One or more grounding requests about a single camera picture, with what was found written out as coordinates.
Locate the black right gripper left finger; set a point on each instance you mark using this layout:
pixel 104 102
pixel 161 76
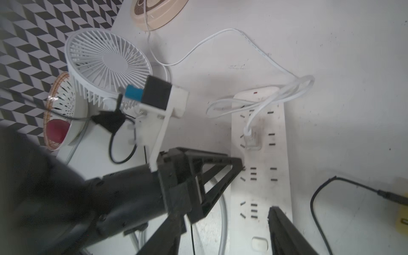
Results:
pixel 166 240

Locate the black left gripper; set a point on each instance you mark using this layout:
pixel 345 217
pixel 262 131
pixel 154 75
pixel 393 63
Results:
pixel 128 199

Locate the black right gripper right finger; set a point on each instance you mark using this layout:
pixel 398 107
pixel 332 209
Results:
pixel 285 238

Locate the yellow usb charger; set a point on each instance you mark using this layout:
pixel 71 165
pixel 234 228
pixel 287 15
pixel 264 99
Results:
pixel 401 223

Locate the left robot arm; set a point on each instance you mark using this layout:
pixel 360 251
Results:
pixel 49 209

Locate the beige raccoon desk fan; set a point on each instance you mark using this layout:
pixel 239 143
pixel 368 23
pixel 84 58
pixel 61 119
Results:
pixel 159 12

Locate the red ball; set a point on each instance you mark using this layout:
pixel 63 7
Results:
pixel 57 130

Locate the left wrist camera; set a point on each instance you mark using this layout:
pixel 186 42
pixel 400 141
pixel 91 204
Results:
pixel 154 106

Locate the small white fan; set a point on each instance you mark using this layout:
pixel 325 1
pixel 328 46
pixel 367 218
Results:
pixel 102 64

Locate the white power strip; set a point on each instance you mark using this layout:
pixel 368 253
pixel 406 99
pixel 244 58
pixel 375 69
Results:
pixel 264 182

